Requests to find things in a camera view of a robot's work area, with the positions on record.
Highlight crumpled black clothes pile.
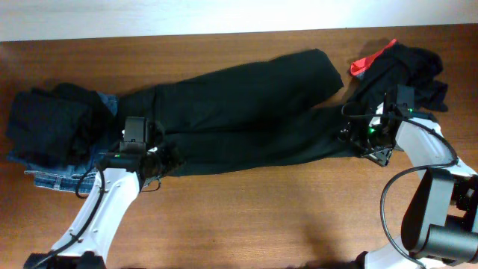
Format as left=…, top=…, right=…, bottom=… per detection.
left=348, top=42, right=448, bottom=112

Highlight folded black garment stack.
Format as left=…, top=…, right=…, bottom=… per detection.
left=5, top=83, right=117, bottom=167

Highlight folded blue jeans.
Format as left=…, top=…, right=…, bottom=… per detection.
left=6, top=93, right=120, bottom=194

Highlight red garment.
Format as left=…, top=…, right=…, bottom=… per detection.
left=349, top=39, right=397, bottom=78

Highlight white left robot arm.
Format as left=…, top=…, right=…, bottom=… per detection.
left=24, top=117, right=184, bottom=269

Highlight black trousers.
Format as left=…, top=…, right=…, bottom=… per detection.
left=117, top=49, right=354, bottom=176

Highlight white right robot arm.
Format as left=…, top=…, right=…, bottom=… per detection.
left=341, top=85, right=477, bottom=269

